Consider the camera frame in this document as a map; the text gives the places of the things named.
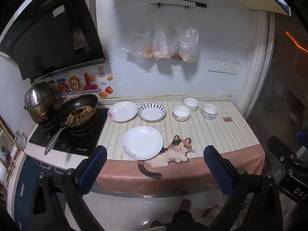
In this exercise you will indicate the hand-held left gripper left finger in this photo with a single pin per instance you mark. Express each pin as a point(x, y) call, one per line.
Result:
point(92, 170)

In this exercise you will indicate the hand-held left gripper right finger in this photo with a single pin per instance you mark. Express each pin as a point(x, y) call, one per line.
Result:
point(219, 173)

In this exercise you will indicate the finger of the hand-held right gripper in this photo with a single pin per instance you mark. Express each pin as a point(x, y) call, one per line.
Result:
point(302, 138)
point(280, 148)

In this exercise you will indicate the white plate with grey flowers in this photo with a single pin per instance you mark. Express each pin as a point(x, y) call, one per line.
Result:
point(142, 143)

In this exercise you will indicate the white bowl with pink print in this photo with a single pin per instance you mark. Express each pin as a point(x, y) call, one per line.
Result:
point(210, 111)

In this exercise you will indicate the white plate with pink flowers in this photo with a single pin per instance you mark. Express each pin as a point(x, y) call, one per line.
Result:
point(122, 111)

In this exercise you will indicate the white bowl with floral print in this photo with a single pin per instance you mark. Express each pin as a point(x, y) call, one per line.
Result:
point(181, 113)

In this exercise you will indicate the white bowl with dark rim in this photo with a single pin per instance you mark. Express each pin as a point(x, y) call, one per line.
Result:
point(190, 104)

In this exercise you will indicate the white plate with blue stripes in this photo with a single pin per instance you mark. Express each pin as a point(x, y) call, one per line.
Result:
point(152, 112)

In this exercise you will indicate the black gas stove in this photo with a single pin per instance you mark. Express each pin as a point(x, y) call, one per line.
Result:
point(79, 142)

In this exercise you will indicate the cardboard piece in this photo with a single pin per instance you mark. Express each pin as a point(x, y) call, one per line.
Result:
point(211, 211)

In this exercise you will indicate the striped cat print table mat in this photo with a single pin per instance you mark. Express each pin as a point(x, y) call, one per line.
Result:
point(216, 134)

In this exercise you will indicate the person's right foot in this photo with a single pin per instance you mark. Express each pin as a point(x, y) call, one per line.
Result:
point(185, 205)

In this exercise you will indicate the person's foot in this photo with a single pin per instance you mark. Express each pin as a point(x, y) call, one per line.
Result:
point(157, 223)
point(185, 205)

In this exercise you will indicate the person's leg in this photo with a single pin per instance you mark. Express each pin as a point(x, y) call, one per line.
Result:
point(185, 221)

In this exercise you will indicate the black wok with food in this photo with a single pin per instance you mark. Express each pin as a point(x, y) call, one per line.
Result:
point(77, 112)

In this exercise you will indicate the blue base cabinet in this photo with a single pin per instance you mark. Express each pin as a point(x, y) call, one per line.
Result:
point(24, 197)

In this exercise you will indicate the person's left foot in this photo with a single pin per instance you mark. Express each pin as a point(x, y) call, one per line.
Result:
point(157, 223)

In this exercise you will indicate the cluttered side shelf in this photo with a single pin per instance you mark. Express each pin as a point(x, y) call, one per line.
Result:
point(7, 158)

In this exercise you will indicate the stainless steel stacked pot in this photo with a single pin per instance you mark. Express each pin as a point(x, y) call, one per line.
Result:
point(38, 98)

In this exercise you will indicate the clear plastic bag with food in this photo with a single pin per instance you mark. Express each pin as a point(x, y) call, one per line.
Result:
point(161, 43)
point(142, 44)
point(189, 45)

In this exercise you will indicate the black range hood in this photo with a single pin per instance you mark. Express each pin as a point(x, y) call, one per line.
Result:
point(48, 41)

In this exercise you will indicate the white window frame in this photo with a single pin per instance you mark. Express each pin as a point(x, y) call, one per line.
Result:
point(262, 65)

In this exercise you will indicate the colourful wall decal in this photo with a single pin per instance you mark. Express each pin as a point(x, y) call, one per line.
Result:
point(81, 83)

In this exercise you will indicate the white wall socket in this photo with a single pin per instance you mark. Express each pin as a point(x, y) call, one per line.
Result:
point(214, 65)
point(224, 67)
point(234, 68)

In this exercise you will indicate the wall hook rail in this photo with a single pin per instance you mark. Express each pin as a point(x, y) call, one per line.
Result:
point(178, 3)

